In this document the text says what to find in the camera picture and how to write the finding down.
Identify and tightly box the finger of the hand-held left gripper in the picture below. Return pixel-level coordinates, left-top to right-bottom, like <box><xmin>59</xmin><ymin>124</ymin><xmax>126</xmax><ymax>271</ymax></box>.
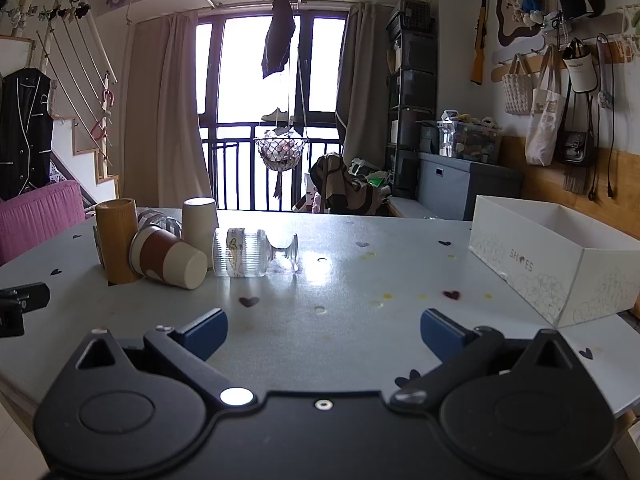
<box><xmin>0</xmin><ymin>282</ymin><xmax>51</xmax><ymax>339</ymax></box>

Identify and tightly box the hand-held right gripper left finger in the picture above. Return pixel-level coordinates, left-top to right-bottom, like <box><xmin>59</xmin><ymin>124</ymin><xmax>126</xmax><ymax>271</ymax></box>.
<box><xmin>59</xmin><ymin>307</ymin><xmax>256</xmax><ymax>408</ymax></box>

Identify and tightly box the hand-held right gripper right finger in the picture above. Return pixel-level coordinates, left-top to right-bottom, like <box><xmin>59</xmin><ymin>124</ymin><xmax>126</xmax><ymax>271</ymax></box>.
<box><xmin>390</xmin><ymin>307</ymin><xmax>589</xmax><ymax>407</ymax></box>

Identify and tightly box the brown shoulder bag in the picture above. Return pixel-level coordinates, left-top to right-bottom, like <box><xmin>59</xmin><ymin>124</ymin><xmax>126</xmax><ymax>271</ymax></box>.
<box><xmin>554</xmin><ymin>94</ymin><xmax>597</xmax><ymax>194</ymax></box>

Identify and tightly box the brown paper cup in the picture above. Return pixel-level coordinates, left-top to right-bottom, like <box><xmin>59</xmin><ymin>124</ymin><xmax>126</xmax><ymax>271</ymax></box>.
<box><xmin>128</xmin><ymin>225</ymin><xmax>209</xmax><ymax>291</ymax></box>

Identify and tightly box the white paper cup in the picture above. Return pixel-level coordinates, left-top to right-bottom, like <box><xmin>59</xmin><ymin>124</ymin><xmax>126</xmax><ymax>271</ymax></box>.
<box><xmin>181</xmin><ymin>197</ymin><xmax>220</xmax><ymax>262</ymax></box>

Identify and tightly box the tall bamboo cup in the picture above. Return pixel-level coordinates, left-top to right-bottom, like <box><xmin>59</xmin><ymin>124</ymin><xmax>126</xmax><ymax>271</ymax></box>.
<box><xmin>94</xmin><ymin>198</ymin><xmax>146</xmax><ymax>285</ymax></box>

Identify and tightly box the striped glass cup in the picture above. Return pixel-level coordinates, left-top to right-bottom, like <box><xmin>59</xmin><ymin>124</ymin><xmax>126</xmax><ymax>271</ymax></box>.
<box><xmin>136</xmin><ymin>208</ymin><xmax>184</xmax><ymax>239</ymax></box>

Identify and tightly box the pink sofa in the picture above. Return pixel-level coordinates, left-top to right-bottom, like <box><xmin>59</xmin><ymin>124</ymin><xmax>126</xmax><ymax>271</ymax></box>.
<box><xmin>0</xmin><ymin>179</ymin><xmax>86</xmax><ymax>266</ymax></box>

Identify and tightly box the clear glass goblet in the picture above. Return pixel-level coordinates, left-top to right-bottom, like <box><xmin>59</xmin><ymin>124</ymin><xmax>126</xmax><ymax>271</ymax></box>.
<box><xmin>212</xmin><ymin>227</ymin><xmax>301</xmax><ymax>279</ymax></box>

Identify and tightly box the white shoe box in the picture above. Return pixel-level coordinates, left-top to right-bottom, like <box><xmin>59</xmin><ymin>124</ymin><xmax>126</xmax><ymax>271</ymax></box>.
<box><xmin>468</xmin><ymin>194</ymin><xmax>640</xmax><ymax>329</ymax></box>

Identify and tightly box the grey storage box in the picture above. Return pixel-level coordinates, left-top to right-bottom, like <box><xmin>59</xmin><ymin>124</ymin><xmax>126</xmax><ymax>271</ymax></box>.
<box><xmin>417</xmin><ymin>152</ymin><xmax>524</xmax><ymax>221</ymax></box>

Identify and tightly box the black balcony railing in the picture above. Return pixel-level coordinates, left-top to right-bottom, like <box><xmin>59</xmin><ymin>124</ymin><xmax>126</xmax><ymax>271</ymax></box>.
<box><xmin>198</xmin><ymin>122</ymin><xmax>346</xmax><ymax>212</ymax></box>

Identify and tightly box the black vest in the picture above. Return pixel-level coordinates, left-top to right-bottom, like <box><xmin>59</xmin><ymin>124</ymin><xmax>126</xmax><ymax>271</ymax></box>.
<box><xmin>0</xmin><ymin>67</ymin><xmax>54</xmax><ymax>201</ymax></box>

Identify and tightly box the chair with draped clothes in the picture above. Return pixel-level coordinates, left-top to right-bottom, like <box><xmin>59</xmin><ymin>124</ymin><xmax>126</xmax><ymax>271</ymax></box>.
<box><xmin>308</xmin><ymin>153</ymin><xmax>391</xmax><ymax>216</ymax></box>

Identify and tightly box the clear plastic box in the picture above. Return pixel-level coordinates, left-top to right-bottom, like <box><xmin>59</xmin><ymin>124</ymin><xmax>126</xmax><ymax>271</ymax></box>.
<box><xmin>437</xmin><ymin>119</ymin><xmax>503</xmax><ymax>164</ymax></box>

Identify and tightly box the hanging net basket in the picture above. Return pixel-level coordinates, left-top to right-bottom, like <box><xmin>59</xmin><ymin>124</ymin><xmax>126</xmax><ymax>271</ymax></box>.
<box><xmin>253</xmin><ymin>127</ymin><xmax>307</xmax><ymax>199</ymax></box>

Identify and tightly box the beige curtain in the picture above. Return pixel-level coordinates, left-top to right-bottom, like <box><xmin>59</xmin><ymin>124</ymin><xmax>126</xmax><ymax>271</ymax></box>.
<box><xmin>334</xmin><ymin>2</ymin><xmax>396</xmax><ymax>164</ymax></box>
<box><xmin>122</xmin><ymin>10</ymin><xmax>214</xmax><ymax>210</ymax></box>

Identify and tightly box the hanging pair of shoes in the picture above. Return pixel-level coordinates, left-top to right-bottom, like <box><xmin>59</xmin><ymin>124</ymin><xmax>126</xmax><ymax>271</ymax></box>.
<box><xmin>259</xmin><ymin>107</ymin><xmax>296</xmax><ymax>124</ymax></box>

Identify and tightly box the canvas tote bag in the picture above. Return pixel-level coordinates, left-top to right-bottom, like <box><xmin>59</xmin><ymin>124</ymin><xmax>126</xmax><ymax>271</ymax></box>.
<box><xmin>523</xmin><ymin>44</ymin><xmax>569</xmax><ymax>167</ymax></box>

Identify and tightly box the black shelf rack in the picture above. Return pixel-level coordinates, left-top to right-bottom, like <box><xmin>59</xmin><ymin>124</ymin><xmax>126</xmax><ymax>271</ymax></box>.
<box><xmin>385</xmin><ymin>0</ymin><xmax>439</xmax><ymax>199</ymax></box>

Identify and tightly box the stair railing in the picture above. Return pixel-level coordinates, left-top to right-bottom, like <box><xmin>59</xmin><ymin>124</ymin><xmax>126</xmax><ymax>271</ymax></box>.
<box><xmin>34</xmin><ymin>9</ymin><xmax>119</xmax><ymax>172</ymax></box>

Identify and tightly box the knitted tote bag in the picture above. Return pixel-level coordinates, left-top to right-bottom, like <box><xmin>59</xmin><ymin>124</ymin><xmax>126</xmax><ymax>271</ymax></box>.
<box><xmin>502</xmin><ymin>54</ymin><xmax>535</xmax><ymax>116</ymax></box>

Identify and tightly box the white bucket bag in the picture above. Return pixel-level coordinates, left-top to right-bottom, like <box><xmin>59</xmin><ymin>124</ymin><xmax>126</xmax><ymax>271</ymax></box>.
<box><xmin>562</xmin><ymin>39</ymin><xmax>600</xmax><ymax>94</ymax></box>

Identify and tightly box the toy rifle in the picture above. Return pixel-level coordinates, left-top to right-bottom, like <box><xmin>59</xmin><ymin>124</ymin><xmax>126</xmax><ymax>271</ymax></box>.
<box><xmin>469</xmin><ymin>0</ymin><xmax>494</xmax><ymax>85</ymax></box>

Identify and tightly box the dark hanging garment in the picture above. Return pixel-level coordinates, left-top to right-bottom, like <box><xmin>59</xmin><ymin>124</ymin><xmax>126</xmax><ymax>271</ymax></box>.
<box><xmin>260</xmin><ymin>0</ymin><xmax>297</xmax><ymax>80</ymax></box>

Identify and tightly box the wooden coat rack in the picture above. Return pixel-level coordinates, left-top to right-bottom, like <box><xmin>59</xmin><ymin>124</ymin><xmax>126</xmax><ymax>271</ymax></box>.
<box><xmin>492</xmin><ymin>12</ymin><xmax>640</xmax><ymax>82</ymax></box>

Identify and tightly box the wavy wall board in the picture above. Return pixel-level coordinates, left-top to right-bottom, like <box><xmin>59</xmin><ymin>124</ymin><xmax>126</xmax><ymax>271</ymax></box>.
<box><xmin>492</xmin><ymin>0</ymin><xmax>606</xmax><ymax>49</ymax></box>

